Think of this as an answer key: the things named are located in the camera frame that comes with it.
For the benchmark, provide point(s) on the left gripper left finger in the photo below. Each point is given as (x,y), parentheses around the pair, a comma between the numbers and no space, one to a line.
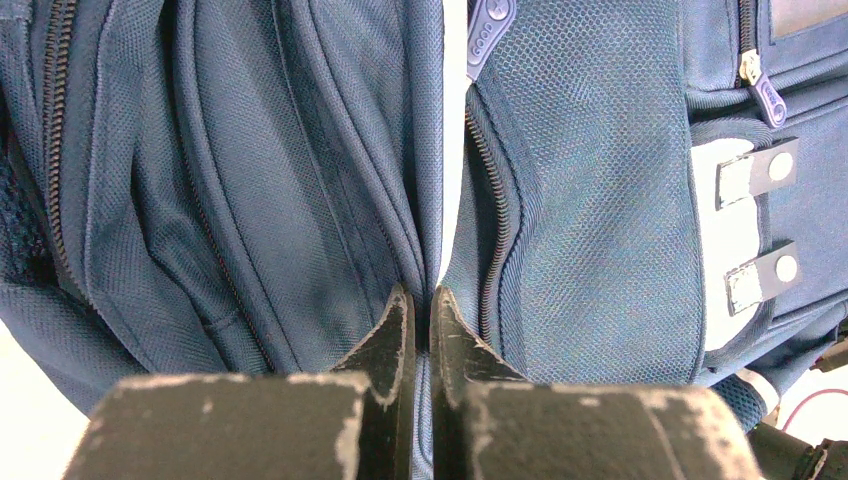
(351,422)

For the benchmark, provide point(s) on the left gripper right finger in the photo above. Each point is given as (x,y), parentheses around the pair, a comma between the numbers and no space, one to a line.
(490,422)

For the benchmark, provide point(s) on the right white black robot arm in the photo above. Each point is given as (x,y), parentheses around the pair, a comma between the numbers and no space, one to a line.
(781,456)

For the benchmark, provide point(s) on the navy blue backpack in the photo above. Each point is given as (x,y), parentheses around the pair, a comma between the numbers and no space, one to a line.
(615,192)

